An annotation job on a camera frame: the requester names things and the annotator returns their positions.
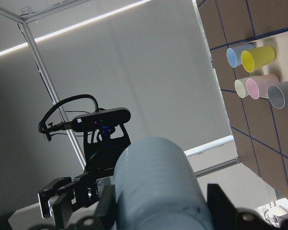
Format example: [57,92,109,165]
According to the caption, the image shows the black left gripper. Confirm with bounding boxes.
[38,124,131,218]

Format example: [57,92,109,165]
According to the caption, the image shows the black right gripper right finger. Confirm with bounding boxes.
[207,184,288,230]

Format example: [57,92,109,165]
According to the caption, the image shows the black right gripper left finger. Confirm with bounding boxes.
[29,184,118,230]

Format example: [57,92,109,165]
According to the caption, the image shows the light blue plastic cup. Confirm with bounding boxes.
[114,137,214,230]

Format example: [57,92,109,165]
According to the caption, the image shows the pale green plastic cup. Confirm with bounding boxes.
[234,77,250,98]

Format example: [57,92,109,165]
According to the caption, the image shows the pink plastic cup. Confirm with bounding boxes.
[246,74,279,99]

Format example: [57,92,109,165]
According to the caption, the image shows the grey plastic cup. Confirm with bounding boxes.
[268,81,288,109]

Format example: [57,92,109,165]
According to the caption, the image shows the yellow plastic cup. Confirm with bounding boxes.
[241,46,276,73]

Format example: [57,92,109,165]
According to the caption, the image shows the beige plastic tray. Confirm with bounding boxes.
[251,30,288,106]

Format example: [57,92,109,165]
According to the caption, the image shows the black camera cable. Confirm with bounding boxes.
[39,94,106,142]

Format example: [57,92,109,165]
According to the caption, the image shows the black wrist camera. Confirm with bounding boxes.
[71,107,131,132]

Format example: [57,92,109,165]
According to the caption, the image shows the aluminium frame post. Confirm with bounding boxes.
[0,8,85,169]

